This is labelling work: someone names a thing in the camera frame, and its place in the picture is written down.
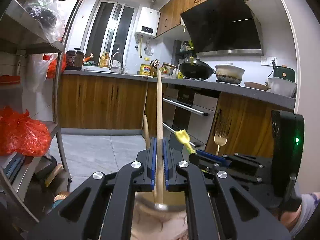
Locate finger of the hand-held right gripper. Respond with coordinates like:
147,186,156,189
189,153,263,183
196,149,263,167

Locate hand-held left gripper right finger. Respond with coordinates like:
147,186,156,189
162,137,292,240

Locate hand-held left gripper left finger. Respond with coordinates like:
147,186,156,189
27,137,158,240

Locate gold metal fork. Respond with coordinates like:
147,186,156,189
213,109,228,156

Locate yellow plastic spoon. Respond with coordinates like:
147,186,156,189
175,129,198,155

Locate wooden chopstick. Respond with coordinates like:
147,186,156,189
142,114,151,147
154,70,166,204

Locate cream ceramic utensil jar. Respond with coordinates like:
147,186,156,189
130,190,189,240

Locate person's right forearm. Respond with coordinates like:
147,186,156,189
280,192,320,233

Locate wooden base cabinet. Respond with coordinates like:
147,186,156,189
59,74,148,130
207,91,295,160

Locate large white bowl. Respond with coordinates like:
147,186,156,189
267,77,297,98

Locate stainless built-in oven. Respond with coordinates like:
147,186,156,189
162,85,220,153

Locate brown shallow bowl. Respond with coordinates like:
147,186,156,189
244,81,271,92

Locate green kitchen appliance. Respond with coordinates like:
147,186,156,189
272,65,296,83

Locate white casserole pot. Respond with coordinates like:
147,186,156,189
215,64,245,85

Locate cluster of seasoning bottles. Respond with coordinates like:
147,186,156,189
160,65,180,79

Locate black wok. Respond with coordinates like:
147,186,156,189
179,59,216,81

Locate knife block with scissors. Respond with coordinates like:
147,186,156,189
149,59,160,77

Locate yellow tin can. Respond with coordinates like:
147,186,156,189
139,64,152,76

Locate chrome kitchen faucet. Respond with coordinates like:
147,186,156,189
109,52,125,74

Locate dark pressure cooker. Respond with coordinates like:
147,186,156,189
65,47,85,71

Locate large red plastic bag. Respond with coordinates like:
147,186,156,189
0,106,52,158

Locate black range hood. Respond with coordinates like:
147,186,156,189
180,0,263,57

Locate small red plastic bag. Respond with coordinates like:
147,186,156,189
44,53,67,79

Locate sliding glass window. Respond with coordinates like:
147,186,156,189
82,0,138,68

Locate white water heater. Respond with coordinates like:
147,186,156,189
134,6,160,39

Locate stack of books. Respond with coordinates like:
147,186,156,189
0,152,25,183

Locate white plastic bag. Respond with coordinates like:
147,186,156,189
25,54,59,93

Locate stainless steel shelf rack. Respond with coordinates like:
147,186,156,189
0,0,88,230

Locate clear plastic bag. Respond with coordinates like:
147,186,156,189
24,0,66,44

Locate white wall socket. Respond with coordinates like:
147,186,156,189
260,57,277,67

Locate black wall spice rack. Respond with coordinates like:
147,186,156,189
175,40,198,63

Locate wooden wall cabinets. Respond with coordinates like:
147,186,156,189
155,0,279,38

